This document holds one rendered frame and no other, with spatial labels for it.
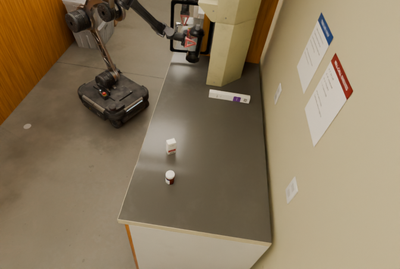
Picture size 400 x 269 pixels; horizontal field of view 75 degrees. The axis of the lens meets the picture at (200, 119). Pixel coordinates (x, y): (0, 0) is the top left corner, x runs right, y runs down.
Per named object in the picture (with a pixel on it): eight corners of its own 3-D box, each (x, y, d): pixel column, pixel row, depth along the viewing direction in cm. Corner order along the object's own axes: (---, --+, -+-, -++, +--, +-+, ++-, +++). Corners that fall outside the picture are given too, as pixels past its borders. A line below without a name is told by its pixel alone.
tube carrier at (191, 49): (200, 55, 194) (205, 28, 179) (199, 63, 187) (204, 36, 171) (186, 52, 193) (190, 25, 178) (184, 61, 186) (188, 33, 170)
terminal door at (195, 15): (208, 55, 206) (216, 3, 177) (169, 51, 204) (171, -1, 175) (208, 54, 207) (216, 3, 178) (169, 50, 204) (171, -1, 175)
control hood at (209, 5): (218, 0, 177) (221, -16, 169) (215, 22, 154) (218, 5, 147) (202, -3, 177) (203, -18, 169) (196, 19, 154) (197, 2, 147)
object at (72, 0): (115, 10, 379) (112, -14, 356) (99, 30, 338) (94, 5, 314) (86, 6, 379) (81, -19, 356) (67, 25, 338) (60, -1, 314)
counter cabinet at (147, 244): (236, 97, 326) (255, 30, 261) (231, 288, 185) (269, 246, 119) (183, 89, 326) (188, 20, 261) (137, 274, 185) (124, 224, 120)
